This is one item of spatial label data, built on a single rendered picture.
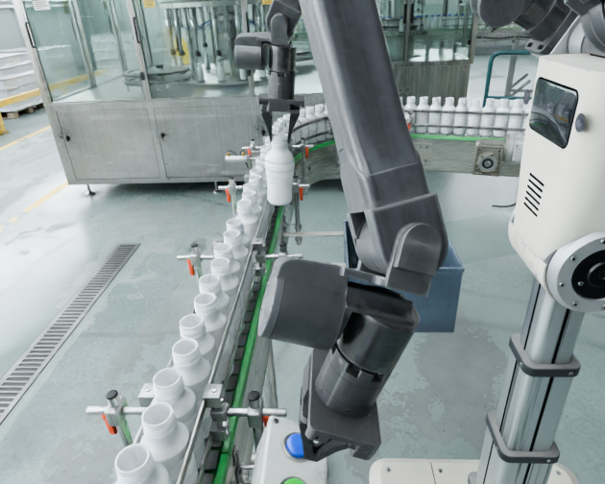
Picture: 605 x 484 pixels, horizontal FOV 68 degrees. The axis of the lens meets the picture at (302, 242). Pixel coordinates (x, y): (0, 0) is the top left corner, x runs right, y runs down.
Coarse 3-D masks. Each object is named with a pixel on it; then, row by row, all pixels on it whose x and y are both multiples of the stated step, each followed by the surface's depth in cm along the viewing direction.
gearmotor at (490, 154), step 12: (480, 144) 203; (492, 144) 201; (504, 144) 200; (516, 144) 192; (480, 156) 203; (492, 156) 201; (504, 156) 200; (516, 156) 194; (480, 168) 206; (492, 168) 204; (516, 204) 210
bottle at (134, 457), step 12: (120, 456) 49; (132, 456) 51; (144, 456) 51; (120, 468) 49; (132, 468) 53; (144, 468) 48; (156, 468) 51; (120, 480) 49; (132, 480) 48; (144, 480) 49; (156, 480) 50; (168, 480) 51
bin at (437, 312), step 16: (352, 240) 152; (448, 240) 134; (352, 256) 155; (448, 256) 134; (448, 272) 121; (432, 288) 124; (448, 288) 124; (416, 304) 127; (432, 304) 126; (448, 304) 126; (432, 320) 129; (448, 320) 129
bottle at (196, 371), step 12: (180, 348) 66; (192, 348) 67; (180, 360) 63; (192, 360) 64; (204, 360) 67; (192, 372) 65; (204, 372) 66; (192, 384) 64; (204, 384) 65; (204, 420) 68; (204, 432) 69
